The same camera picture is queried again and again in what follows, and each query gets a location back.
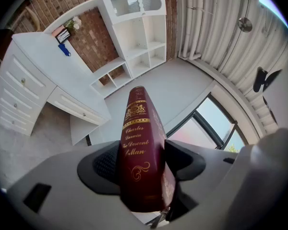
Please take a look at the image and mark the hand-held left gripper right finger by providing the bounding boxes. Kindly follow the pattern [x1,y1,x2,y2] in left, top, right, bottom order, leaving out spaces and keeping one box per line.
[164,127,288,230]

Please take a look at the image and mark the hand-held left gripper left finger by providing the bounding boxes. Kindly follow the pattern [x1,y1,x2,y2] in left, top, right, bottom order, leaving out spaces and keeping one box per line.
[6,140,147,230]

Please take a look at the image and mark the dark red gold-printed book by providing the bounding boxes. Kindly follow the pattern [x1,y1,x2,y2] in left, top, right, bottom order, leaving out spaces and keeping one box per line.
[117,85,177,213]

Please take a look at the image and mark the white wooden bookshelf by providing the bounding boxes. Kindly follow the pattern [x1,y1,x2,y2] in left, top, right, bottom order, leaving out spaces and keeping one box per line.
[90,57,133,98]

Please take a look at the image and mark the white desk with drawers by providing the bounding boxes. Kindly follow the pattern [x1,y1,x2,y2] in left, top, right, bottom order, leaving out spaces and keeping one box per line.
[0,31,112,146]

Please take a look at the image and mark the black-framed window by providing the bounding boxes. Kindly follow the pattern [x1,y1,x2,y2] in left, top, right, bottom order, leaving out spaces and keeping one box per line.
[167,92,248,153]

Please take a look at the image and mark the black ceiling fan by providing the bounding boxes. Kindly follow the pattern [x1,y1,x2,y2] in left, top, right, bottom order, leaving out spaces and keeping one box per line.
[252,67,283,127]

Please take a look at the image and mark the blue cloth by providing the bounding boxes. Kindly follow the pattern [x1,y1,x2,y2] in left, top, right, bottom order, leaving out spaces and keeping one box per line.
[58,43,72,57]

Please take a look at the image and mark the pink vase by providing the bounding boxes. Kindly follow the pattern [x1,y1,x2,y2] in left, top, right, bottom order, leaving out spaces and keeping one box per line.
[51,25,65,37]

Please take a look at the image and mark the brown wooden chair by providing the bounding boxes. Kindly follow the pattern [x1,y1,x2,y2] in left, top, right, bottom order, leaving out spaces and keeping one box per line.
[0,7,42,62]

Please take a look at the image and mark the pale artificial flowers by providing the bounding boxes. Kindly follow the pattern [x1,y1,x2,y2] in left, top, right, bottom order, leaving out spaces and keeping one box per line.
[64,15,83,32]

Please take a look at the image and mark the round metal ceiling lamp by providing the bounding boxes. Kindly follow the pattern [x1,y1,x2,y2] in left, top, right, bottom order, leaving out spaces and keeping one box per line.
[237,17,253,33]

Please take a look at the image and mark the white tall cubby cabinet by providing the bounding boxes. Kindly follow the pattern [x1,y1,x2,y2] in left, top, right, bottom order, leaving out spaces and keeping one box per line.
[100,0,168,79]

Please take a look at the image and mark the white curved hutch shelf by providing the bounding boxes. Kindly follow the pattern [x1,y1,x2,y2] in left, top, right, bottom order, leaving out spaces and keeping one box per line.
[42,0,104,35]

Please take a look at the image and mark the black picture frame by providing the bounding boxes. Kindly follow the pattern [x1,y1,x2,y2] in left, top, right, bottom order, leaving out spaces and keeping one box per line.
[55,29,72,44]

